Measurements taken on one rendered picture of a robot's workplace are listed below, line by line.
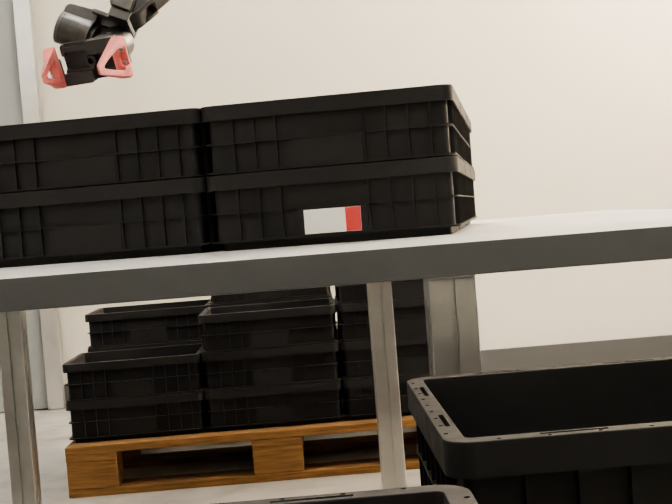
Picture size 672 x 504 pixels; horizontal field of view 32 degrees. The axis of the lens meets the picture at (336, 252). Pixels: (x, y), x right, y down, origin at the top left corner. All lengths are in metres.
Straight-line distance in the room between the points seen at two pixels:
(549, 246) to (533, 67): 3.78
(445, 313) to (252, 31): 3.74
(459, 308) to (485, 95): 3.71
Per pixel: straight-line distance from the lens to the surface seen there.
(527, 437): 0.76
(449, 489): 0.64
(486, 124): 5.11
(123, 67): 1.91
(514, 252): 1.40
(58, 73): 1.95
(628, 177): 5.23
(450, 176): 1.80
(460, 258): 1.39
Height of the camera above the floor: 0.75
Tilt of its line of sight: 2 degrees down
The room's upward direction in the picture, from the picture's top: 4 degrees counter-clockwise
